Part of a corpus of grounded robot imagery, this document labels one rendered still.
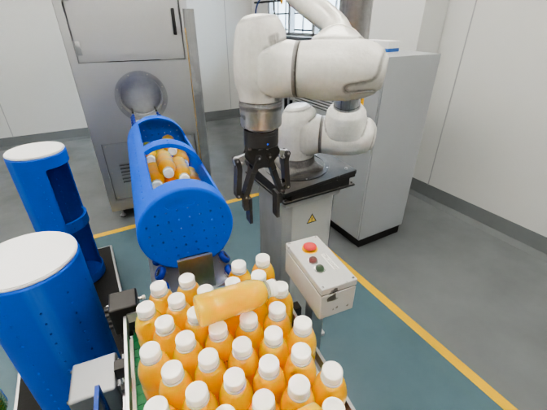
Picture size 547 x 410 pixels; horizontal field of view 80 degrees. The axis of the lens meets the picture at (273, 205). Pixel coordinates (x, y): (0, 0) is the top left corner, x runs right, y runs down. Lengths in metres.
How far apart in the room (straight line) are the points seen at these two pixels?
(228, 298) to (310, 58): 0.49
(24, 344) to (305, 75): 1.06
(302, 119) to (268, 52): 0.71
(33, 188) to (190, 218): 1.26
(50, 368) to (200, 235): 0.62
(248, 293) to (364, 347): 1.46
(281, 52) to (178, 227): 0.59
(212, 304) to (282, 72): 0.47
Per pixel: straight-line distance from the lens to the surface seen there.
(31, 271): 1.14
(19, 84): 6.01
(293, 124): 1.32
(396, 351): 2.15
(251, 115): 0.68
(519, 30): 3.26
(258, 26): 0.65
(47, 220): 2.20
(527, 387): 2.32
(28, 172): 2.09
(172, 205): 0.97
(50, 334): 1.22
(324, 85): 0.63
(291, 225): 1.43
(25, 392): 2.07
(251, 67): 0.65
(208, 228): 1.02
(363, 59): 0.63
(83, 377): 1.04
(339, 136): 1.31
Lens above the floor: 1.64
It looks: 30 degrees down
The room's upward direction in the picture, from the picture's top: straight up
